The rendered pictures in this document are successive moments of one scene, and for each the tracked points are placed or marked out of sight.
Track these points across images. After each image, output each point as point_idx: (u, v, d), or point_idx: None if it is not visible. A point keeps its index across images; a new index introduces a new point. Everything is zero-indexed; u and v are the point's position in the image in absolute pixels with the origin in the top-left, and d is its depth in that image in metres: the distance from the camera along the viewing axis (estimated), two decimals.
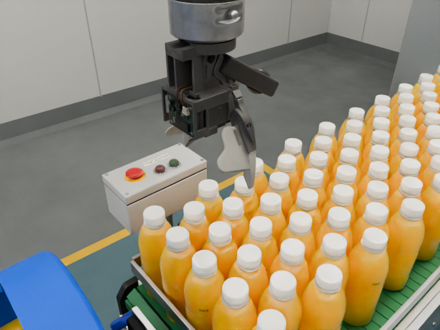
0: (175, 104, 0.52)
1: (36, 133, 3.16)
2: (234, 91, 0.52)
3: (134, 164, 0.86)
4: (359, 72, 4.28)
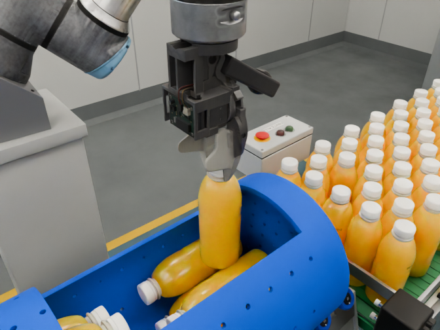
0: (175, 104, 0.52)
1: None
2: (235, 92, 0.52)
3: (257, 129, 1.09)
4: (378, 68, 4.51)
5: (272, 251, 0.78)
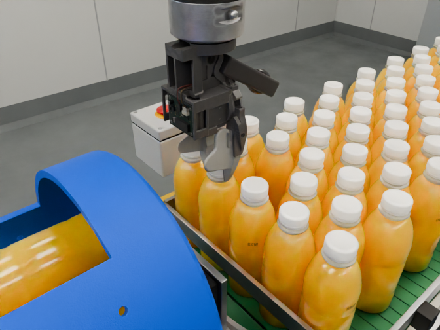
0: (175, 104, 0.52)
1: (42, 116, 3.10)
2: (234, 91, 0.52)
3: None
4: (368, 59, 4.22)
5: None
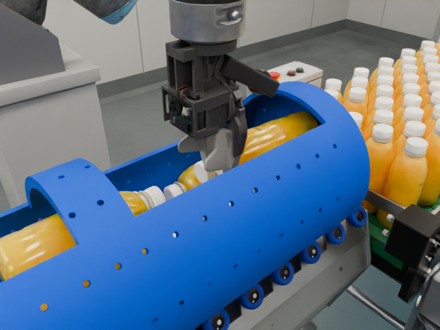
0: (175, 104, 0.52)
1: None
2: (234, 92, 0.52)
3: (268, 72, 1.11)
4: (380, 54, 4.53)
5: None
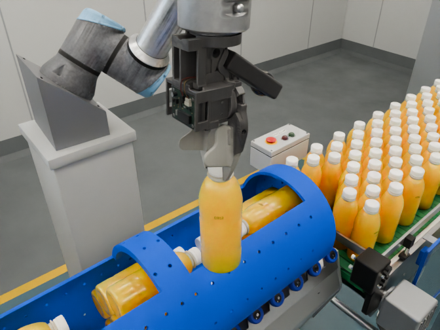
0: (178, 96, 0.52)
1: None
2: (237, 88, 0.53)
3: (267, 135, 1.43)
4: (372, 74, 4.86)
5: None
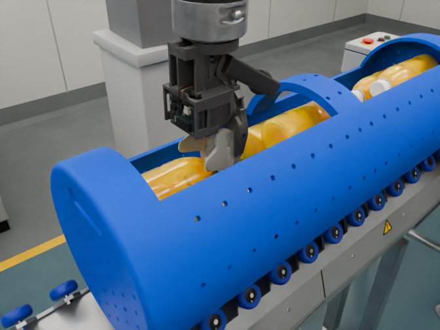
0: (176, 103, 0.52)
1: None
2: (236, 92, 0.52)
3: (361, 38, 1.35)
4: None
5: None
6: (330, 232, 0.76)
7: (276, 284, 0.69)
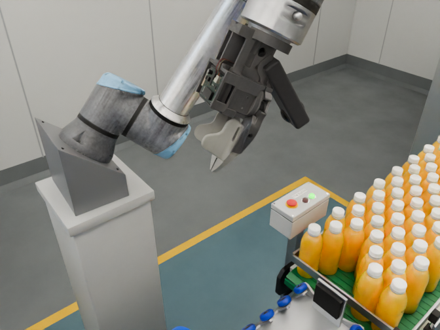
0: (212, 75, 0.55)
1: None
2: (266, 92, 0.55)
3: (287, 196, 1.42)
4: (378, 91, 4.84)
5: None
6: None
7: None
